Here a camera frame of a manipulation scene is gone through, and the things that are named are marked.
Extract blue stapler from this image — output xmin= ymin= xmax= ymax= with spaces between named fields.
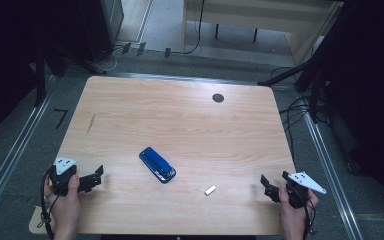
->
xmin=138 ymin=146 xmax=177 ymax=184

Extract left hand-held gripper black cable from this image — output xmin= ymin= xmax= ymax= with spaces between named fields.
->
xmin=39 ymin=167 xmax=57 ymax=240

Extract person's left hand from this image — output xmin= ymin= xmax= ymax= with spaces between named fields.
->
xmin=44 ymin=174 xmax=81 ymax=231

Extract hand-held gripper black cable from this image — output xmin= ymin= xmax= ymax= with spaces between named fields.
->
xmin=39 ymin=167 xmax=57 ymax=240
xmin=300 ymin=196 xmax=317 ymax=240

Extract dark cabinet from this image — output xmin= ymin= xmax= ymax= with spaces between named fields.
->
xmin=79 ymin=0 xmax=125 ymax=63

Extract black metal stand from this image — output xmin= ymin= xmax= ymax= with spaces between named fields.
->
xmin=257 ymin=19 xmax=339 ymax=124
xmin=33 ymin=39 xmax=108 ymax=108

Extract black hanging cable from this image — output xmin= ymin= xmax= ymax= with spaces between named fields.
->
xmin=170 ymin=0 xmax=207 ymax=56

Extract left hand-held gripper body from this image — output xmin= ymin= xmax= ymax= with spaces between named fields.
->
xmin=48 ymin=156 xmax=79 ymax=197

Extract metal floor rail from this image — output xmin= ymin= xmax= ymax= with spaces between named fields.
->
xmin=63 ymin=70 xmax=303 ymax=88
xmin=300 ymin=109 xmax=365 ymax=240
xmin=0 ymin=75 xmax=57 ymax=232

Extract person's right hand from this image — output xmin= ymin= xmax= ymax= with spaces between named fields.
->
xmin=278 ymin=186 xmax=319 ymax=231

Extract light wooden bench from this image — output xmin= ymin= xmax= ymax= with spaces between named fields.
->
xmin=180 ymin=0 xmax=345 ymax=67

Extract white floor cable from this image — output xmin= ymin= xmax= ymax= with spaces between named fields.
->
xmin=102 ymin=45 xmax=125 ymax=73

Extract right hand-held gripper black cable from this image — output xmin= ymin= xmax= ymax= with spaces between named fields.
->
xmin=300 ymin=196 xmax=317 ymax=240

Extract black floor cables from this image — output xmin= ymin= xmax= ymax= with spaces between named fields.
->
xmin=270 ymin=65 xmax=332 ymax=162

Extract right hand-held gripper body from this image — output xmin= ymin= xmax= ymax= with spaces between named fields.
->
xmin=287 ymin=171 xmax=327 ymax=209

